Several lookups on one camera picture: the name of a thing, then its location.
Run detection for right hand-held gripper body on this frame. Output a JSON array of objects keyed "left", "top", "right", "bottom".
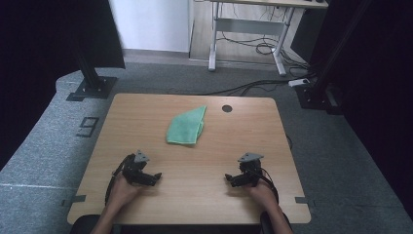
[{"left": 237, "top": 152, "right": 265, "bottom": 188}]

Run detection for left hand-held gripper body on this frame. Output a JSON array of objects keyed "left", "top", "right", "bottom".
[{"left": 122, "top": 149, "right": 154, "bottom": 186}]

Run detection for green cloth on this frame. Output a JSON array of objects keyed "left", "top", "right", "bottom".
[{"left": 166, "top": 104, "right": 207, "bottom": 146}]

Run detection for person's right hand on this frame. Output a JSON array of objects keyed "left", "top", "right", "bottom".
[{"left": 247, "top": 179, "right": 280, "bottom": 213}]

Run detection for person's left hand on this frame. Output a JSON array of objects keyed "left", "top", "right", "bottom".
[{"left": 107, "top": 171, "right": 144, "bottom": 210}]

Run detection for grey floor tape strip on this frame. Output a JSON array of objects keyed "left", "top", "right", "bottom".
[
  {"left": 60, "top": 194, "right": 88, "bottom": 208},
  {"left": 294, "top": 196, "right": 317, "bottom": 208}
]

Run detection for person's left leg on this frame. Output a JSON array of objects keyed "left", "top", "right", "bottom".
[{"left": 69, "top": 214, "right": 123, "bottom": 234}]

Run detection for black metal stand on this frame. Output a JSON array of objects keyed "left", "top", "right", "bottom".
[
  {"left": 65, "top": 38, "right": 118, "bottom": 102},
  {"left": 294, "top": 0, "right": 374, "bottom": 115}
]

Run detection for white power strip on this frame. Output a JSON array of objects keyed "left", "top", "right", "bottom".
[{"left": 287, "top": 77, "right": 312, "bottom": 89}]

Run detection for black curtain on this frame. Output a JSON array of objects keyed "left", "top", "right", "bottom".
[
  {"left": 0, "top": 0, "right": 127, "bottom": 171},
  {"left": 310, "top": 0, "right": 413, "bottom": 222}
]

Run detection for right hand-held gripper black cable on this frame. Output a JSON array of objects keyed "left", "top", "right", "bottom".
[{"left": 257, "top": 167, "right": 281, "bottom": 205}]

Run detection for hand-held gripper black cable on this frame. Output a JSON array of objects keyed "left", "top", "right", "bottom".
[
  {"left": 257, "top": 167, "right": 281, "bottom": 205},
  {"left": 104, "top": 153, "right": 134, "bottom": 207}
]

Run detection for left hand-held gripper black cable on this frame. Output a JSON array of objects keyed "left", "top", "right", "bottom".
[{"left": 104, "top": 153, "right": 134, "bottom": 207}]

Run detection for black floor cables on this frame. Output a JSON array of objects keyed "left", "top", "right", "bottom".
[{"left": 200, "top": 28, "right": 318, "bottom": 98}]

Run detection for white metal frame desk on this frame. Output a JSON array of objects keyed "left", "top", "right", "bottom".
[{"left": 194, "top": 0, "right": 329, "bottom": 78}]

